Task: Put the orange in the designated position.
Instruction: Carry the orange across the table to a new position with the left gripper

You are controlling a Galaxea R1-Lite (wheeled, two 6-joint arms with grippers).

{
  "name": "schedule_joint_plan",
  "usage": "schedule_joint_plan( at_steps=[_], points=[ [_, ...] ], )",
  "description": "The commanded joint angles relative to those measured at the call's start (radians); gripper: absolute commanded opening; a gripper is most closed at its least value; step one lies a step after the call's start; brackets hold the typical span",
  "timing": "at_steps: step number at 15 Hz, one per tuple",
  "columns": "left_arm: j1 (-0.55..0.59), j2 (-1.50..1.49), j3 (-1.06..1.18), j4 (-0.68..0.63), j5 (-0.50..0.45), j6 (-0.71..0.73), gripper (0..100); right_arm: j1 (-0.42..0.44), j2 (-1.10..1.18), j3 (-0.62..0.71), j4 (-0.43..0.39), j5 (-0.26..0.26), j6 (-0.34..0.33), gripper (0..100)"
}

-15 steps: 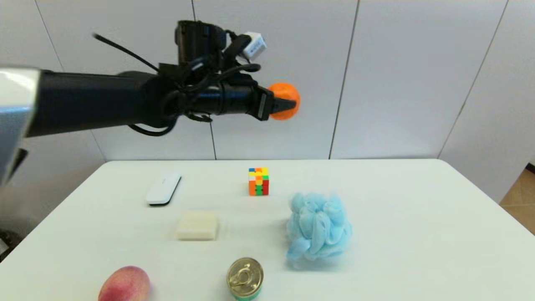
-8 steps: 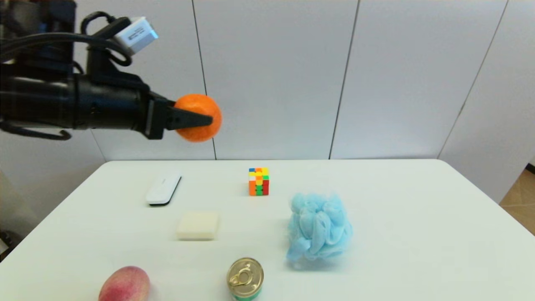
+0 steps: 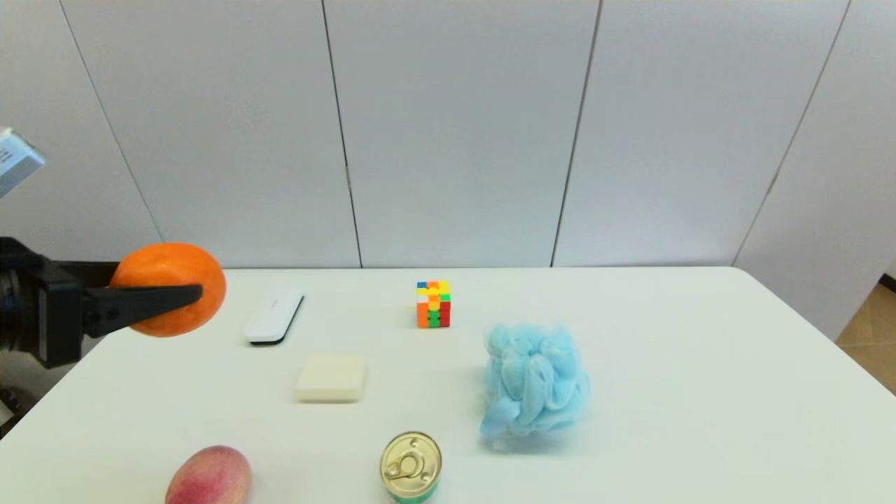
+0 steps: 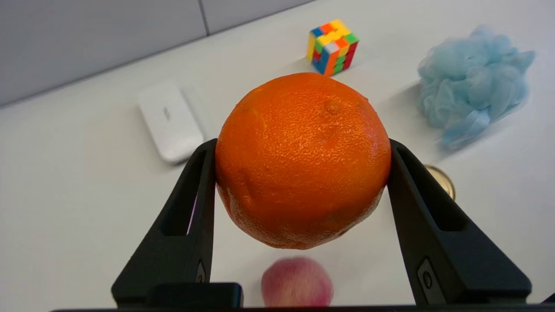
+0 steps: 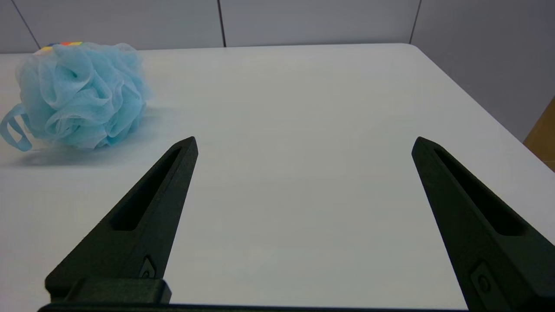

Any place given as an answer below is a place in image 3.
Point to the dark background floor object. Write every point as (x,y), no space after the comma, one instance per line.
(10,406)

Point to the light blue mesh bath loofah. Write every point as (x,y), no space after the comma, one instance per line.
(535,378)

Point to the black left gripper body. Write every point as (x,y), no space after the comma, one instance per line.
(42,315)

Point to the green tin can gold lid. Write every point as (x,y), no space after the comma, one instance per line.
(411,463)

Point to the white oblong case black base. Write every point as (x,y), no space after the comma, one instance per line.
(273,318)

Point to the red yellow mango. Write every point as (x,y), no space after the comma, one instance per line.
(210,479)

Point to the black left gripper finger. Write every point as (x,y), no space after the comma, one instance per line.
(140,302)
(87,273)

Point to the orange fruit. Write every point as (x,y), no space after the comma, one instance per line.
(168,262)

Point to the multicolour puzzle cube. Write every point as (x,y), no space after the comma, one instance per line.
(434,304)

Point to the cream soap bar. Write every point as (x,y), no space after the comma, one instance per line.
(331,378)

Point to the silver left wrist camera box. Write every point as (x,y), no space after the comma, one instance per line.
(17,164)

